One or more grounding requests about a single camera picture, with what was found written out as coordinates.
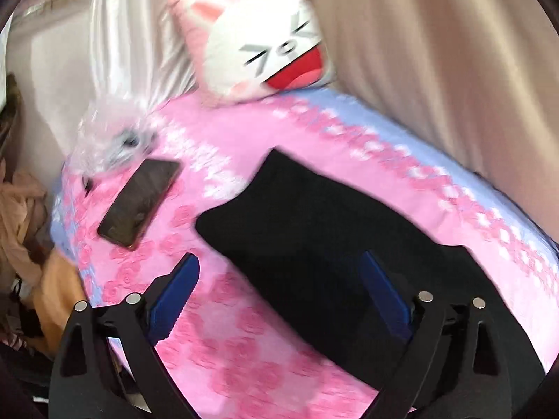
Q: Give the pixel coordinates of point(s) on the tan garment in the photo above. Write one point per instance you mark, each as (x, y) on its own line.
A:
(22, 227)

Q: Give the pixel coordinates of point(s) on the black pants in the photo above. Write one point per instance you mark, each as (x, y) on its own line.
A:
(305, 235)

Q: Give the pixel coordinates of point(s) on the pink floral bed sheet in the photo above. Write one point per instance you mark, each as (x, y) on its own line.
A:
(244, 152)

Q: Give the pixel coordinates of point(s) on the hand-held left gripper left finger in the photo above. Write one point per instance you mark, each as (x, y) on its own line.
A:
(174, 301)

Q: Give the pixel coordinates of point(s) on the orange cloth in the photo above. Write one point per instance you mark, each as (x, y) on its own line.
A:
(61, 297)

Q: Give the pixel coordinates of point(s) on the black smartphone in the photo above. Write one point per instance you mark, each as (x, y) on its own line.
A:
(139, 203)

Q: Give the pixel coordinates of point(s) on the clear plastic bag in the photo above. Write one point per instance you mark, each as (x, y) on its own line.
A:
(105, 139)

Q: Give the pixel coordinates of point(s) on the pink cat face pillow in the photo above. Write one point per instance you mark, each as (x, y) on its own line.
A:
(262, 43)

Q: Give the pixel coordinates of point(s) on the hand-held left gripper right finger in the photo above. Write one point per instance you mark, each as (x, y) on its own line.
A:
(384, 292)

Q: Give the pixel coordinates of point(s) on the beige curtain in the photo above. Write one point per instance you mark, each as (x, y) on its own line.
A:
(436, 74)

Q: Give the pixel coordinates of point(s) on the white satin curtain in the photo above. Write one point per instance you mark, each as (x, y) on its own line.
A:
(131, 30)

